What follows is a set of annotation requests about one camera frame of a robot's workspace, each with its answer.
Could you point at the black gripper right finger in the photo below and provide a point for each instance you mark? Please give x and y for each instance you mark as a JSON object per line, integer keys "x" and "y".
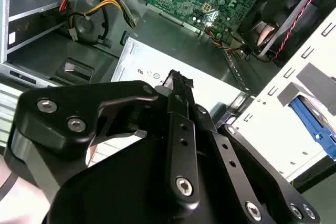
{"x": 228, "y": 155}

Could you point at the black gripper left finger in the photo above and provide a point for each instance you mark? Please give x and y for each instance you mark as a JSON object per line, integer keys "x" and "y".
{"x": 65, "y": 103}

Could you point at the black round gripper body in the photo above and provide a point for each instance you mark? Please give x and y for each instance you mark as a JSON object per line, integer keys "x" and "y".
{"x": 118, "y": 187}

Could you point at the hard disk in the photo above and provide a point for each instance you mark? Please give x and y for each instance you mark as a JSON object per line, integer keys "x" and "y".
{"x": 312, "y": 123}

